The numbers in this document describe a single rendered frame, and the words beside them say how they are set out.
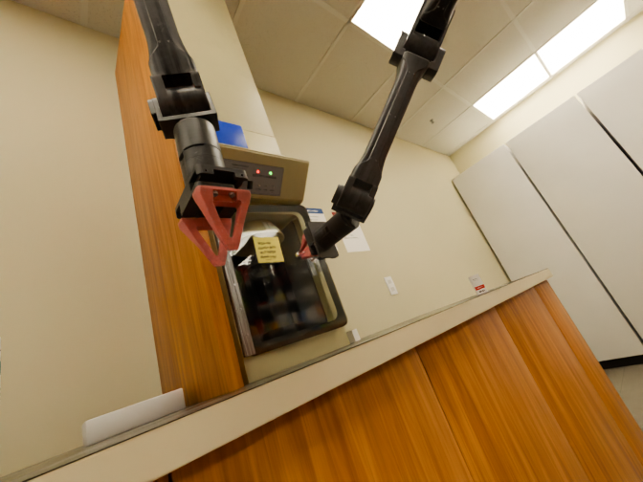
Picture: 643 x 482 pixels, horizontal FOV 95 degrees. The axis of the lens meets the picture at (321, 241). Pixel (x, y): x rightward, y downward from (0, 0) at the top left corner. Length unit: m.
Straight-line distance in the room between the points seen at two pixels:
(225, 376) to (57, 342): 0.61
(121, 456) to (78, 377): 0.75
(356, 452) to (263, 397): 0.17
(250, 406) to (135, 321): 0.79
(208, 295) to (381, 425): 0.38
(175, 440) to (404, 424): 0.36
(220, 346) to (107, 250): 0.70
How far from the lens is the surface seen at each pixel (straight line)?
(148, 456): 0.36
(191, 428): 0.36
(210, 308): 0.62
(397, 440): 0.56
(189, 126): 0.46
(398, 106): 0.71
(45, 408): 1.09
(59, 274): 1.17
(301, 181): 0.97
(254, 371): 0.72
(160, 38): 0.56
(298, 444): 0.45
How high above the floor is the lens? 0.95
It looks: 19 degrees up
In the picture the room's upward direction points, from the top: 21 degrees counter-clockwise
